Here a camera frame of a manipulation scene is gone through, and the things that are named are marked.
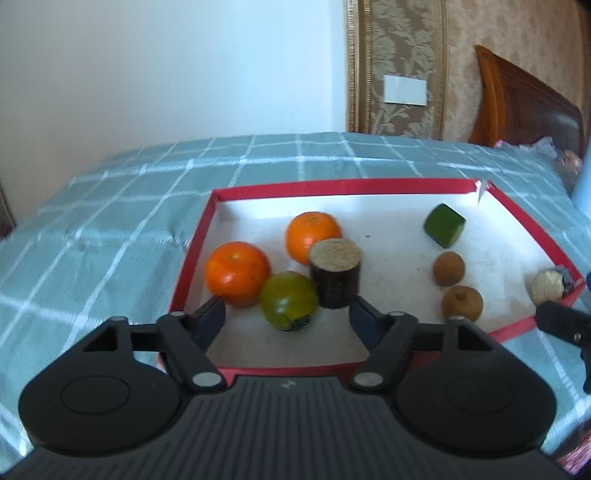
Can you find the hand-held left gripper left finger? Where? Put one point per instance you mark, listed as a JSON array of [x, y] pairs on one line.
[[213, 319]]

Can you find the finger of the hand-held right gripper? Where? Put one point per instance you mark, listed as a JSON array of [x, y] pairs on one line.
[[563, 323]]

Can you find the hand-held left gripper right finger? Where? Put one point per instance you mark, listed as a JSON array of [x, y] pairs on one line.
[[362, 319]]

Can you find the pale round ball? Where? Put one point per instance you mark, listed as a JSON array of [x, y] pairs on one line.
[[547, 286]]

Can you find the dark sugarcane piece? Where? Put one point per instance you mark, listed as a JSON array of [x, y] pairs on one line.
[[334, 281]]

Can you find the orange mandarin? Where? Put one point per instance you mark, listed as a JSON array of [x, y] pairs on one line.
[[235, 272], [309, 233]]

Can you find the red cardboard box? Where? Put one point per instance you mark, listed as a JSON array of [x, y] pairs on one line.
[[406, 263]]

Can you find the green tomato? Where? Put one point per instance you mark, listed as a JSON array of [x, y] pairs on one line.
[[286, 300]]

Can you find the brown longan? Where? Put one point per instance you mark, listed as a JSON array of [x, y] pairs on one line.
[[449, 268], [461, 302]]

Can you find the green sugarcane piece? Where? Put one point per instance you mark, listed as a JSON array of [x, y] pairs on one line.
[[444, 225]]

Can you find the pink towel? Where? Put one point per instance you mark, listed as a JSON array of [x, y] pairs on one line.
[[575, 454]]

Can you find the green plaid bedsheet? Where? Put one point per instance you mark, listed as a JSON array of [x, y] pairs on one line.
[[115, 221]]

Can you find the pink pillow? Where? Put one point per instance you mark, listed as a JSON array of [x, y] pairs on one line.
[[565, 159]]

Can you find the wooden headboard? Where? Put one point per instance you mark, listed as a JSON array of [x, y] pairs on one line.
[[526, 106]]

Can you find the dark brown furniture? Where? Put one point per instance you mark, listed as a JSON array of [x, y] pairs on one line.
[[4, 212]]

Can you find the white wall switch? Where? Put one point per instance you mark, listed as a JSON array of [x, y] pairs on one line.
[[405, 90]]

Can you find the gold wall trim frame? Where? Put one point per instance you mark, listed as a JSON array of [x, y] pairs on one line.
[[358, 69]]

